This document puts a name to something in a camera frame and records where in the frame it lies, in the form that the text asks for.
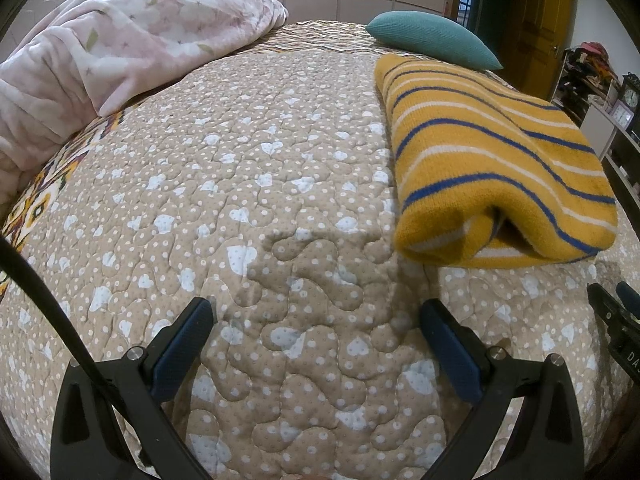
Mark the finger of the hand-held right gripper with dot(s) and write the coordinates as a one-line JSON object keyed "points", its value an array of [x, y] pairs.
{"points": [[631, 297], [610, 315]]}

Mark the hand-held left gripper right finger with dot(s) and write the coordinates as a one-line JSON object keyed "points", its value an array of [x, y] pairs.
{"points": [[450, 355]]}

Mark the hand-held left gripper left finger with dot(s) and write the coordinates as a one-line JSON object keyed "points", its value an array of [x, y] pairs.
{"points": [[175, 360]]}

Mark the yellow striped sweater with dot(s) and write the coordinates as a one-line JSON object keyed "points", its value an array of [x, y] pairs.
{"points": [[475, 160]]}

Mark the white cabinet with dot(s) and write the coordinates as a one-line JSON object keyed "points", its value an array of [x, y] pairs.
{"points": [[597, 125]]}

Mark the pink alarm clock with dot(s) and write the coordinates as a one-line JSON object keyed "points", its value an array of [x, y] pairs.
{"points": [[622, 114]]}

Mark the beige quilt with white hearts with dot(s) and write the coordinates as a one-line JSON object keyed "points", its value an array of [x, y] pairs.
{"points": [[275, 185]]}

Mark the dark mantel clock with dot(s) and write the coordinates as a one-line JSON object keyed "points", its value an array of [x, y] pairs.
{"points": [[631, 90]]}

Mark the colourful diamond pattern blanket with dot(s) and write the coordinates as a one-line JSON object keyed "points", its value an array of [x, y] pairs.
{"points": [[45, 185]]}

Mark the cluttered shelf rack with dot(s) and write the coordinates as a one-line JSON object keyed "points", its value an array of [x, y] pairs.
{"points": [[585, 75]]}

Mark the yellow wooden door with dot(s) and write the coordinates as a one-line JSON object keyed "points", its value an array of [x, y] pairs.
{"points": [[540, 25]]}

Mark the teal pillow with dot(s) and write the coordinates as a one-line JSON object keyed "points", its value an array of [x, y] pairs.
{"points": [[430, 35]]}

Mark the pink fleece blanket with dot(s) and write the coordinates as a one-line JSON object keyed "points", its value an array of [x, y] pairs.
{"points": [[125, 35]]}

